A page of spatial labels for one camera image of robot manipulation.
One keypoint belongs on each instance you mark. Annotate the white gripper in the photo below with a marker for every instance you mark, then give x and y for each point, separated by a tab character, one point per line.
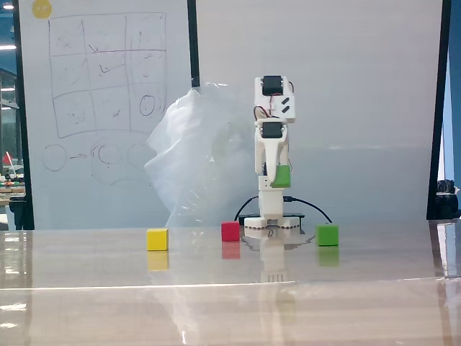
272	146

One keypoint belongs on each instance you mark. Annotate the green wooden cube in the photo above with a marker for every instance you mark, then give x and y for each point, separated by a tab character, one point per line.
281	177
327	235

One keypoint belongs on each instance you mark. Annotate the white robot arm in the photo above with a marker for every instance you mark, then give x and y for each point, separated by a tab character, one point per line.
270	205

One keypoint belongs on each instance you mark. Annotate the red wooden cube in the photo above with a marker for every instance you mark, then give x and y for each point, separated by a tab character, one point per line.
230	231

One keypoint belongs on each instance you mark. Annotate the yellow wooden cube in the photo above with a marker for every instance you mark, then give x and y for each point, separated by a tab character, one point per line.
157	239

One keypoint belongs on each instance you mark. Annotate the black table clamp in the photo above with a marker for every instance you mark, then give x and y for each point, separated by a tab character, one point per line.
252	217

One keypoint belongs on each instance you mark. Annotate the clear plastic bag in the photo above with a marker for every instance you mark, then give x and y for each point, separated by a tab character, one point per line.
194	151

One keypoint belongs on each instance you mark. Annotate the plain whiteboard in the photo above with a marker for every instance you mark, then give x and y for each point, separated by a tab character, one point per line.
360	108

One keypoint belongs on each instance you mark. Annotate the whiteboard with marker drawings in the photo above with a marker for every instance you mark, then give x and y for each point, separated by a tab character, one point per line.
108	180

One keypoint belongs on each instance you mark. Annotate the black and white device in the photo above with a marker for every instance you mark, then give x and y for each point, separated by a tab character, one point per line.
446	202

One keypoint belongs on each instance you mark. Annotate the black chair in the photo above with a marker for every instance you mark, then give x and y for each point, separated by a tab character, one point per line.
17	212

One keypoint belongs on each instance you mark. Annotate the small red flag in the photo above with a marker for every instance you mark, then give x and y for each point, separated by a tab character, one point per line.
7	158

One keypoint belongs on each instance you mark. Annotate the yellow round magnet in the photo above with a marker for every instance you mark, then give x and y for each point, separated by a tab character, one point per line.
42	9

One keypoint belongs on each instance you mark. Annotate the black whiteboard frame post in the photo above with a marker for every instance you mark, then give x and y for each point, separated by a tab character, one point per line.
437	144
25	144

